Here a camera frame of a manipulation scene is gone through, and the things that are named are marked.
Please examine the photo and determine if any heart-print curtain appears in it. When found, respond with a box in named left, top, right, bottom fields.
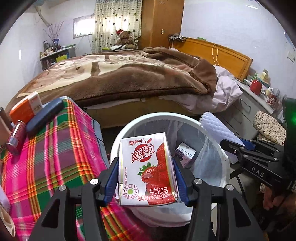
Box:
left=92, top=0, right=142, bottom=52

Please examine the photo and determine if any printed tin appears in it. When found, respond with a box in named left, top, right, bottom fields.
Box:
left=268, top=94, right=279, bottom=109

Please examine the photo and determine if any charger with cables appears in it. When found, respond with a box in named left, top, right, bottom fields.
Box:
left=168, top=34, right=185, bottom=43

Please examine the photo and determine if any white round waste bin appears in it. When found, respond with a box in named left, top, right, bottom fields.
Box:
left=110, top=112, right=232, bottom=229

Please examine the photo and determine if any vase of bare branches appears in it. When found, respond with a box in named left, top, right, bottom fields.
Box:
left=44, top=21, right=64, bottom=45

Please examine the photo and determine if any person's right hand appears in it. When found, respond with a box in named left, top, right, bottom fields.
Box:
left=264, top=183, right=292, bottom=210

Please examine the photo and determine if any pink green plaid tablecloth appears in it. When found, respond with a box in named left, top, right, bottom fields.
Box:
left=0, top=98, right=144, bottom=241

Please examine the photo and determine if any grey nightstand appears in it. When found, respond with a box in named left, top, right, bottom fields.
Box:
left=220, top=79, right=285, bottom=139

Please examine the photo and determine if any small window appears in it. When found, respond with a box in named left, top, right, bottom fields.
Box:
left=73, top=16, right=95, bottom=39

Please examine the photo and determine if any wrapped wall pipe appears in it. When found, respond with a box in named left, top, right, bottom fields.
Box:
left=35, top=5, right=51, bottom=26

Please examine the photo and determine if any orange and white box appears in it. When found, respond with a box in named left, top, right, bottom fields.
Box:
left=9, top=91, right=43, bottom=124

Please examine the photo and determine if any red drink can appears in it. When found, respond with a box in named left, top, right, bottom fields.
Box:
left=6, top=120, right=27, bottom=155

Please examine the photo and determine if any dark blue glasses case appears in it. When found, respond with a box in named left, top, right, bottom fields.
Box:
left=26, top=97, right=65, bottom=135

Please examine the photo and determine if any brown fleece blanket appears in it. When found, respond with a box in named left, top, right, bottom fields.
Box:
left=6, top=46, right=218, bottom=116

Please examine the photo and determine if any wooden wardrobe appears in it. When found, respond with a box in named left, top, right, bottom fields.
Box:
left=139, top=0, right=185, bottom=50

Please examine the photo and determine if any beige bed base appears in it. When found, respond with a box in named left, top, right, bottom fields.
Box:
left=85, top=95, right=201, bottom=129

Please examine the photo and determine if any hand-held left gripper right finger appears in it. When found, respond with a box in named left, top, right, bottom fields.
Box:
left=172, top=158, right=265, bottom=241

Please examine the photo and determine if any yellow cable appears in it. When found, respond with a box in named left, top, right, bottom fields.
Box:
left=211, top=43, right=219, bottom=66

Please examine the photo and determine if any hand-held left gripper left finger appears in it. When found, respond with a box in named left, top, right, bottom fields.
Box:
left=29, top=158, right=119, bottom=241

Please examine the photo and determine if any cluttered desk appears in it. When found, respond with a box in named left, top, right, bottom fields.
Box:
left=39, top=45, right=77, bottom=71

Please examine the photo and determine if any pale pink bed sheet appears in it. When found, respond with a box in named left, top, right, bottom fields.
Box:
left=159, top=65, right=243, bottom=114

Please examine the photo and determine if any floral cushion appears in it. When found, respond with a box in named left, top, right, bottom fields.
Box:
left=253, top=110, right=287, bottom=146

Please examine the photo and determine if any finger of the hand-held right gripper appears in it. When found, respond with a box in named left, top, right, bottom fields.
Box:
left=220, top=138, right=249, bottom=163
left=239, top=138, right=285, bottom=152

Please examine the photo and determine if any brown teddy bear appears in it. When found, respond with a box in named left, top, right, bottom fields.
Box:
left=115, top=29, right=137, bottom=49

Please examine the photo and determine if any wooden headboard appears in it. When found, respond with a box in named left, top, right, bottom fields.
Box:
left=172, top=37, right=253, bottom=81

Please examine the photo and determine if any strawberry milk carton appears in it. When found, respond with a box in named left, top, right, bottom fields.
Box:
left=118, top=132, right=179, bottom=207

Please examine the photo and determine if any purple and white carton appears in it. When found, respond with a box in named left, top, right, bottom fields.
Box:
left=174, top=142, right=196, bottom=167

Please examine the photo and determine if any white ribbed foam sheet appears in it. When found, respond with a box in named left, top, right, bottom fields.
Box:
left=199, top=112, right=242, bottom=145

